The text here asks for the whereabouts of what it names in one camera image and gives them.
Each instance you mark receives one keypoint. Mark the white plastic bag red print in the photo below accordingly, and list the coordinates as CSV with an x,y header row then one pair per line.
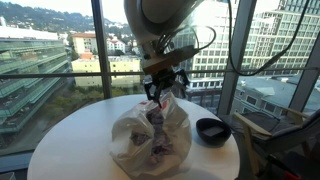
x,y
133,133

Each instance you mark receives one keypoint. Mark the dark window mullion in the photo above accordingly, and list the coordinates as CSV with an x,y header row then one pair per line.
x,y
101,50

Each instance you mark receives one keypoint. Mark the wide grey window column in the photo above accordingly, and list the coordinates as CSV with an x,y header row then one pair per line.
x,y
305,90
233,90

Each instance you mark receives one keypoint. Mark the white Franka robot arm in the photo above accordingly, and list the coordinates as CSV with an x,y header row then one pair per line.
x,y
156,16

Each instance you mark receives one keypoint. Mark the dark horizontal window railing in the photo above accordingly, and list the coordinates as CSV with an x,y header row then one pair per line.
x,y
50,77

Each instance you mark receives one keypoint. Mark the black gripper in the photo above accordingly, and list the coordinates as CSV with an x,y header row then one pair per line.
x,y
165,77

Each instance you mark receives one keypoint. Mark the black round bowl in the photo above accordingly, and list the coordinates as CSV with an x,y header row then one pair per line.
x,y
213,136

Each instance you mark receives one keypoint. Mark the purple patterned dress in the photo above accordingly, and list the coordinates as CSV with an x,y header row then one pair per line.
x,y
160,140

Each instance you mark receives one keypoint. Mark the tan wrist camera box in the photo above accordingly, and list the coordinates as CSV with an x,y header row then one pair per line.
x,y
173,60

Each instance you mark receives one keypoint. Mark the wooden chair grey cushion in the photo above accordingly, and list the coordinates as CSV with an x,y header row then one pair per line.
x,y
283,133

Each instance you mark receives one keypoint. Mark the round white table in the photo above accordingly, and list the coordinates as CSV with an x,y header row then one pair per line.
x,y
66,140

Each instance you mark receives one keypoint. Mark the grey whiteboard eraser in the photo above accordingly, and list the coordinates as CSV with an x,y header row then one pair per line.
x,y
213,131

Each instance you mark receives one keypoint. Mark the small red object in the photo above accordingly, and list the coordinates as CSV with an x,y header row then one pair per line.
x,y
291,175

